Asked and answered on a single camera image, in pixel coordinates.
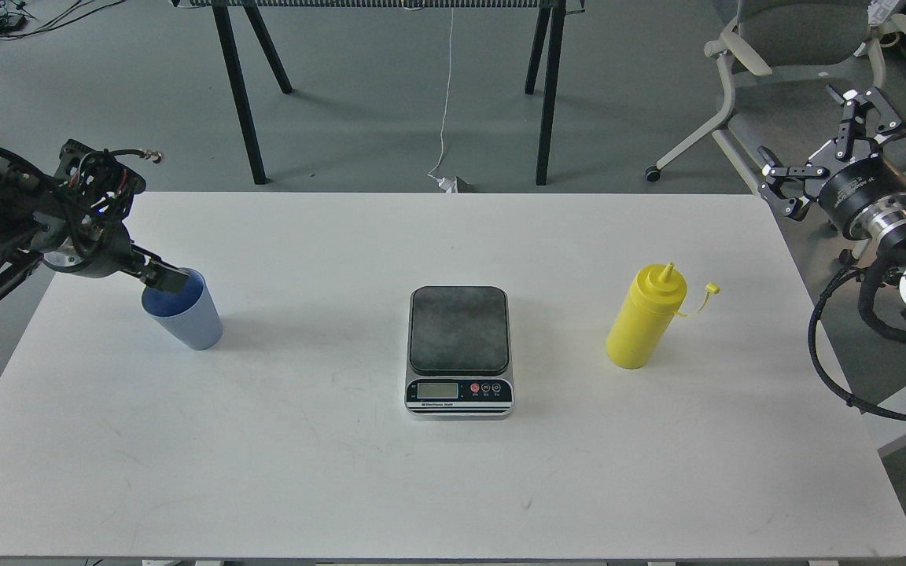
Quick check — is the black-legged background table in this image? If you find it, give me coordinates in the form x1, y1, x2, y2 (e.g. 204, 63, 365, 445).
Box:
172, 1, 572, 187

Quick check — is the black cable bundle on floor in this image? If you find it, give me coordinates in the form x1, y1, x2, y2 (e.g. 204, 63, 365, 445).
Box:
0, 0, 127, 72

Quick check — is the yellow squeeze bottle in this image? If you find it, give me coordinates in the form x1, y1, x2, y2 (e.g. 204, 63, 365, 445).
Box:
605, 263, 720, 369

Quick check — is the blue ribbed plastic cup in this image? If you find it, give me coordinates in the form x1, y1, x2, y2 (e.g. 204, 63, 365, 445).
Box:
141, 268, 223, 351

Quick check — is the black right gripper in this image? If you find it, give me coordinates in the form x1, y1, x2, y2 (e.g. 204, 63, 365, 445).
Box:
757, 86, 906, 241

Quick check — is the grey office chair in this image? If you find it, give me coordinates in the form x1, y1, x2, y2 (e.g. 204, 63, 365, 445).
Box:
645, 1, 906, 194

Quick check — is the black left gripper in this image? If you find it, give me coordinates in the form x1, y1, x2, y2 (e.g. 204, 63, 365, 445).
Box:
42, 140, 190, 293

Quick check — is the digital kitchen scale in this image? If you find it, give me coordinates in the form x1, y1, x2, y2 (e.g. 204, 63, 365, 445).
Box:
403, 285, 517, 420

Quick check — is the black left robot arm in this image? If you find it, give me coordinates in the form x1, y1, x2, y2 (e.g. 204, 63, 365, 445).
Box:
0, 140, 190, 301

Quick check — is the white power adapter on floor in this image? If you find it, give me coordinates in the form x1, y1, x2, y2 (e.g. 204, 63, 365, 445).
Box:
433, 177, 477, 194

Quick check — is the white hanging cable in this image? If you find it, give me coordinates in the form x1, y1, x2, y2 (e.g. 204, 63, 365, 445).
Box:
429, 0, 456, 180

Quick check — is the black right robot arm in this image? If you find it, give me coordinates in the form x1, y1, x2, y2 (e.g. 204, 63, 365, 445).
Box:
757, 87, 906, 422

